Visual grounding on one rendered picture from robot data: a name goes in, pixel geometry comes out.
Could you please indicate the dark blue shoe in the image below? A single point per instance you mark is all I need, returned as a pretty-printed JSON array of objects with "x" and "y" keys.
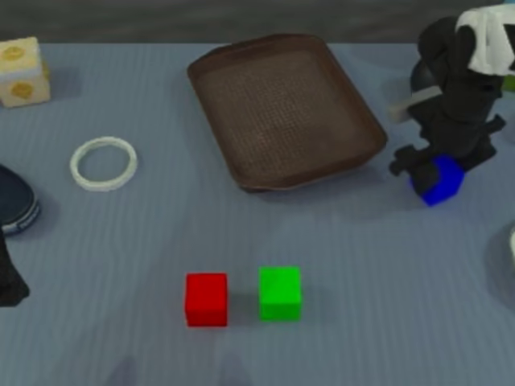
[{"x": 16, "y": 201}]

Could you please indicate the black lumpy object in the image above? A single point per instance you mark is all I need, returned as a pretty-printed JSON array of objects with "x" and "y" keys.
[{"x": 10, "y": 277}]

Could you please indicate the light grey flat strip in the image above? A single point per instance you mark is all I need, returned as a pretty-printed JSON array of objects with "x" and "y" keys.
[{"x": 406, "y": 106}]

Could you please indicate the brown plastic tray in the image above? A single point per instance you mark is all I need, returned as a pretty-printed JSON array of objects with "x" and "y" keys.
[{"x": 281, "y": 112}]

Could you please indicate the beige cube with yellow prints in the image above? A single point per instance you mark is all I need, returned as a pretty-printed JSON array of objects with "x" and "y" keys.
[{"x": 22, "y": 76}]

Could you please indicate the white round object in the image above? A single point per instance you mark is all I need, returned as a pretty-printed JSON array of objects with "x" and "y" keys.
[{"x": 512, "y": 243}]

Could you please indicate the blue cube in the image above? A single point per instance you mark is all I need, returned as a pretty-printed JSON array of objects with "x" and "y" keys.
[{"x": 447, "y": 181}]

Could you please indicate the dark round object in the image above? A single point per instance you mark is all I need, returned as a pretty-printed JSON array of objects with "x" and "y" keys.
[{"x": 422, "y": 80}]

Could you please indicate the red cube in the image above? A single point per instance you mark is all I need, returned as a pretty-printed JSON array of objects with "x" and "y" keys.
[{"x": 206, "y": 299}]

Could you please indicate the green cube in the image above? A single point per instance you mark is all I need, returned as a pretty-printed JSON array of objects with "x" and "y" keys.
[{"x": 279, "y": 293}]

